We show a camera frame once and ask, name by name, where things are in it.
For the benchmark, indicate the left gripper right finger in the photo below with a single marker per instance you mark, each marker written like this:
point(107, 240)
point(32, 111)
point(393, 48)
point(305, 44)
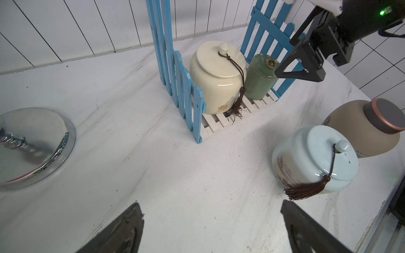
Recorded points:
point(305, 234)

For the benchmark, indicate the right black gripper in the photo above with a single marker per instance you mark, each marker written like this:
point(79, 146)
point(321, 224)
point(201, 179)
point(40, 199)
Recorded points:
point(316, 39)

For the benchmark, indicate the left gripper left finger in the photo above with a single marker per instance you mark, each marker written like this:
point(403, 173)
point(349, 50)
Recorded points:
point(123, 235)

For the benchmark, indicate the blue white slatted shelf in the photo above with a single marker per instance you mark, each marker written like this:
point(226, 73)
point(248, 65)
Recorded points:
point(266, 34)

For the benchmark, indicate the small green tea canister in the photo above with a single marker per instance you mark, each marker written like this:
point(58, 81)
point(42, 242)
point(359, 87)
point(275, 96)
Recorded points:
point(261, 76)

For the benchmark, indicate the pale blue tasselled tea canister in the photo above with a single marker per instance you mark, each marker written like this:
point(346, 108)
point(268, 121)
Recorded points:
point(315, 159)

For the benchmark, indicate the brown clay tea canister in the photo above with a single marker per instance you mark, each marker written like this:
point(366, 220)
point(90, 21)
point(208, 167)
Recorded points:
point(372, 127)

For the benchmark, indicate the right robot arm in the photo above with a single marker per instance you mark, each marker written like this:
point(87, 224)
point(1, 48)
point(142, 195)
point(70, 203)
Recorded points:
point(359, 19)

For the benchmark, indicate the cream tasselled tea canister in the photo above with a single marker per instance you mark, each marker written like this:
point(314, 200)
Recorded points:
point(214, 68)

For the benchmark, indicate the chrome cup holder stand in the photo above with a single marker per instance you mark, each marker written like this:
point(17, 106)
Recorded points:
point(35, 142)

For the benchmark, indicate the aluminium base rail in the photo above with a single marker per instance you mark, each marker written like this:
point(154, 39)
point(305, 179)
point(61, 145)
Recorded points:
point(387, 232)

